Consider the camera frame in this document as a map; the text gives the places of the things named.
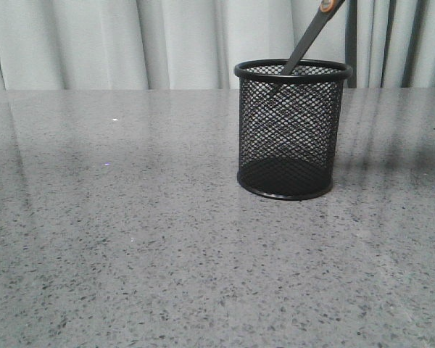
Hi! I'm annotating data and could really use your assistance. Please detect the grey orange handled scissors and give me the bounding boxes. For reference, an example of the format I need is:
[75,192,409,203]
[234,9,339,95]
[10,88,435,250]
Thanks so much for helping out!
[281,0,345,75]

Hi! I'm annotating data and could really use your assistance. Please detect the grey pleated curtain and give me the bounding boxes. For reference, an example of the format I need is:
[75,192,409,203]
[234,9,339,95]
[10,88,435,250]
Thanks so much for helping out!
[0,1,435,90]

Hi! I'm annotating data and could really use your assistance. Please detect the black mesh pen cup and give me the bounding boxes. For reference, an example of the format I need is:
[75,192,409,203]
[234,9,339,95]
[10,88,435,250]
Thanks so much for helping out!
[234,59,352,200]

